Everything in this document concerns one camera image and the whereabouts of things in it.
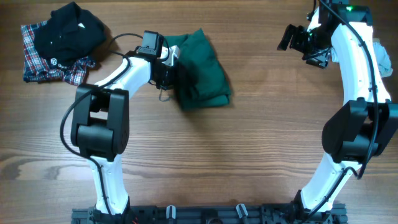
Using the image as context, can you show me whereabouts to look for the dark green shorts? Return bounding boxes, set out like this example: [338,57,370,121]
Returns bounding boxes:
[165,29,232,111]

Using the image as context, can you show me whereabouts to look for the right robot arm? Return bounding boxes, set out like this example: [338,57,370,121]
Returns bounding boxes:
[277,1,397,223]

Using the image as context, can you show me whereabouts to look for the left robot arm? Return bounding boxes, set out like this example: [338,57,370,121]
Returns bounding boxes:
[66,30,180,223]

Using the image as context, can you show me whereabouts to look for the light blue striped cloth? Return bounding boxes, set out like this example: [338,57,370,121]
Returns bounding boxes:
[331,37,394,78]

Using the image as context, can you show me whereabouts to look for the black polo shirt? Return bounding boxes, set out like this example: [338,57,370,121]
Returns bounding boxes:
[34,2,106,69]

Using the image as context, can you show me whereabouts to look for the red plaid shirt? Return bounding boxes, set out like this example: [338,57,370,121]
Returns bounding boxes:
[21,21,96,86]

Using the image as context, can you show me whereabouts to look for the left black camera cable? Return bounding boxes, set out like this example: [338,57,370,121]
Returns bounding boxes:
[59,32,170,222]

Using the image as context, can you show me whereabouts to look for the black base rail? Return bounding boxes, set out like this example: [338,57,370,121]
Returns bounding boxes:
[70,203,348,224]

